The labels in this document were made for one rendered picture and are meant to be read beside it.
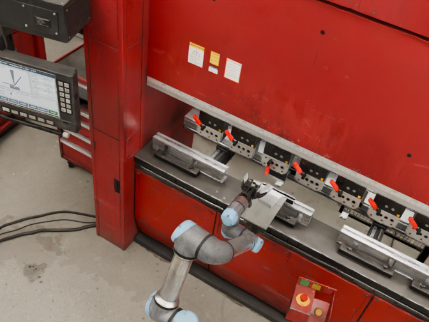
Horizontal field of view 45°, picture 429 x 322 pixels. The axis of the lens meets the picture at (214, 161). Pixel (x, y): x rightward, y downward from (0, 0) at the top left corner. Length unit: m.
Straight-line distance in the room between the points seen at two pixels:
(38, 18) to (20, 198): 1.98
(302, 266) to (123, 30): 1.59
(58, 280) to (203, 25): 2.01
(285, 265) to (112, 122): 1.28
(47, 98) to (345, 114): 1.44
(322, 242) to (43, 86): 1.66
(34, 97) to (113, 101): 0.41
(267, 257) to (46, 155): 2.17
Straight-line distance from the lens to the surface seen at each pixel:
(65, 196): 4.11
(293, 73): 2.38
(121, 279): 3.63
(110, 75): 2.73
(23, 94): 2.76
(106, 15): 2.56
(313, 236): 2.91
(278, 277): 3.17
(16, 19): 2.54
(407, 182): 2.50
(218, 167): 2.99
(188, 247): 2.13
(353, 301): 3.04
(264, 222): 2.72
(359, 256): 2.88
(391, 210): 2.63
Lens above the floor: 3.07
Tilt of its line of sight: 44 degrees down
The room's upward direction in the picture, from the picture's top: 9 degrees clockwise
